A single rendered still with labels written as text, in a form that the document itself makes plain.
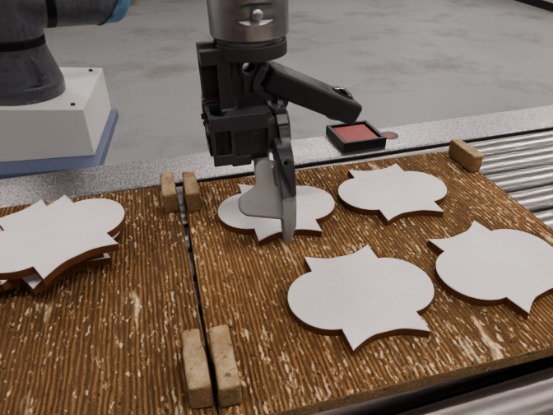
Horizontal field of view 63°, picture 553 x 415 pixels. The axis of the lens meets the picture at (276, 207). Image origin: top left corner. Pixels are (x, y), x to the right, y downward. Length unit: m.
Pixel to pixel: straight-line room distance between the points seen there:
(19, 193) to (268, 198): 0.39
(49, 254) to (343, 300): 0.28
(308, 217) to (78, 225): 0.25
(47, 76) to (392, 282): 0.68
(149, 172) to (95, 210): 0.20
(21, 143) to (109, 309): 0.51
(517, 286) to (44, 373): 0.43
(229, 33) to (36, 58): 0.52
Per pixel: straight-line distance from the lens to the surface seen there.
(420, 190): 0.61
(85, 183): 0.71
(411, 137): 0.82
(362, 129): 0.80
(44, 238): 0.51
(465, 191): 0.65
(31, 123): 0.89
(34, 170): 0.88
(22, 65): 0.89
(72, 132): 0.88
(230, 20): 0.43
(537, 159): 0.83
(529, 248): 0.56
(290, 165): 0.45
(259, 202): 0.47
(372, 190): 0.59
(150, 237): 0.54
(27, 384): 0.43
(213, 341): 0.38
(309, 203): 0.56
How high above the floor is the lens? 1.25
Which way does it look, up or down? 34 degrees down
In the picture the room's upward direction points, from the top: straight up
